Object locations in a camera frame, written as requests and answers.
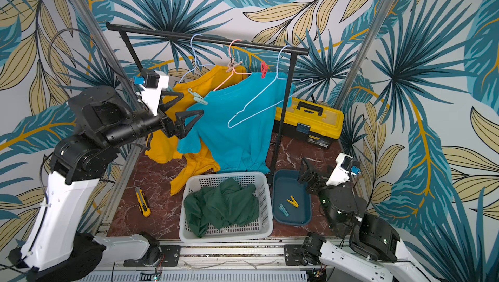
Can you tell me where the beige clothespin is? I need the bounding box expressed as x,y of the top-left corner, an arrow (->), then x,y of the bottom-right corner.
226,62 -> 242,73

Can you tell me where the dark green t-shirt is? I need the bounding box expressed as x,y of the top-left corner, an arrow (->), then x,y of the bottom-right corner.
183,178 -> 259,238

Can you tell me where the black clothes rack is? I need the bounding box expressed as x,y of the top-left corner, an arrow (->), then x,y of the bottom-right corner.
106,22 -> 309,177

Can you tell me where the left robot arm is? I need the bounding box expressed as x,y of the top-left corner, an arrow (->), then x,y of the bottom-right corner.
9,86 -> 203,281

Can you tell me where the yellow utility knife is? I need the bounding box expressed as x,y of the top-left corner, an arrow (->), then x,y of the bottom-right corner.
135,187 -> 152,217

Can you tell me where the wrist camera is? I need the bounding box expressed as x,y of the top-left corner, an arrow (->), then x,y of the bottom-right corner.
133,69 -> 170,116
326,153 -> 361,187

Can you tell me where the teal blue t-shirt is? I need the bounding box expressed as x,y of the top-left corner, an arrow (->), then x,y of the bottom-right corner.
177,72 -> 287,174

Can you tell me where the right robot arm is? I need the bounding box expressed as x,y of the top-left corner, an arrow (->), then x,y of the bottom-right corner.
298,153 -> 436,281

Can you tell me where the yellow t-shirt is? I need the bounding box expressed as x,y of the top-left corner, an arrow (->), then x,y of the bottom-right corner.
145,66 -> 246,196

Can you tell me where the yellow black toolbox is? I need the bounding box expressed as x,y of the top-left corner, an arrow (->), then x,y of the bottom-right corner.
281,97 -> 344,149

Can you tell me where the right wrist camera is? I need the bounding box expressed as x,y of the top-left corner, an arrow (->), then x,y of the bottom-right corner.
326,153 -> 361,187

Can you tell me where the turquoise clothespin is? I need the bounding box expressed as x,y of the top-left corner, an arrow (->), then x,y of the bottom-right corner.
278,204 -> 290,218

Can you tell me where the pink wire hanger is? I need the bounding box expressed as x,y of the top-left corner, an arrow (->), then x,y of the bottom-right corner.
214,39 -> 250,91

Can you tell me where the yellow clothespin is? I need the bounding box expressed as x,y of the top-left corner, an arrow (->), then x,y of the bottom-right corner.
287,196 -> 299,208

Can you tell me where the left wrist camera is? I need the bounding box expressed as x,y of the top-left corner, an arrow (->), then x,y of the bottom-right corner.
133,69 -> 170,116

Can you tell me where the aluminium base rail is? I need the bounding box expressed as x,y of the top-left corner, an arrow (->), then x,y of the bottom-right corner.
58,237 -> 398,282

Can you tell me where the pale green clothespin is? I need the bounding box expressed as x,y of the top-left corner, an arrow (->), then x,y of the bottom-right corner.
188,88 -> 208,105

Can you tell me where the red clothespin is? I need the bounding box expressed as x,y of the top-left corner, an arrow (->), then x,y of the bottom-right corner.
261,62 -> 269,79

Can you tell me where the dark teal tray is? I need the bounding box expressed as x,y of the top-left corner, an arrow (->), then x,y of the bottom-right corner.
272,170 -> 313,226

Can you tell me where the white blue wire hanger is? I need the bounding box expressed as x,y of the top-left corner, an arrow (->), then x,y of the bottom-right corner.
227,44 -> 314,129

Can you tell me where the white plastic basket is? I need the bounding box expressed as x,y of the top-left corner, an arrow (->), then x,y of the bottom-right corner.
179,171 -> 273,244

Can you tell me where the light blue wire hanger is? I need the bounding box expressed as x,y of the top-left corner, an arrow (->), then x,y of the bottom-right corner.
178,34 -> 215,84

